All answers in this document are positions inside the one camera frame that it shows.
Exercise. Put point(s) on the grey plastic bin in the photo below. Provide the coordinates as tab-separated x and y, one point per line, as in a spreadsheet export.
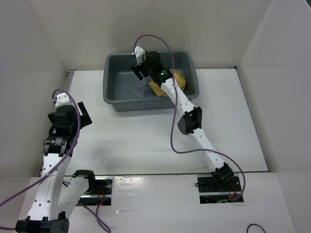
120	83

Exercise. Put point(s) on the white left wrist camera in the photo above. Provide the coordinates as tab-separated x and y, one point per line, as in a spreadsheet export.
61	100

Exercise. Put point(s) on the woven bamboo basket tray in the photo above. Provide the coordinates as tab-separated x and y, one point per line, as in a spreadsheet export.
158	91

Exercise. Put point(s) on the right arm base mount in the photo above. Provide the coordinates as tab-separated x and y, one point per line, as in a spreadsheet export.
210	194

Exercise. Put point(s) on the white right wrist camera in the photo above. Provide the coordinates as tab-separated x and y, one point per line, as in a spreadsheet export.
138	54

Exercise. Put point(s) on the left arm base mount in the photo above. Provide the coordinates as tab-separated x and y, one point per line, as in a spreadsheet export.
102	191

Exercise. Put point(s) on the yellow bear plate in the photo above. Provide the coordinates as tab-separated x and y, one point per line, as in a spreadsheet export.
181	82

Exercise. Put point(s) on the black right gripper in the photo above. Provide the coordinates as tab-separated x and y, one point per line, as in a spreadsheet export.
136	69

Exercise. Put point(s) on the clear plastic cup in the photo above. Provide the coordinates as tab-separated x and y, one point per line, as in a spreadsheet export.
139	91
142	82

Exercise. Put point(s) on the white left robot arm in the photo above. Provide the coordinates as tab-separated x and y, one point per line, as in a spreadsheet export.
51	209

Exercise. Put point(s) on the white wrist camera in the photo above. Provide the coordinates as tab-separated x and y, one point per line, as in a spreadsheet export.
61	100
138	54

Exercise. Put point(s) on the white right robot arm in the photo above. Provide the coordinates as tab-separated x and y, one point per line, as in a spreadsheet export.
190	123

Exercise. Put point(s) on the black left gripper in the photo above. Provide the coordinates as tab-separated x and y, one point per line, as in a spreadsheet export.
85	119

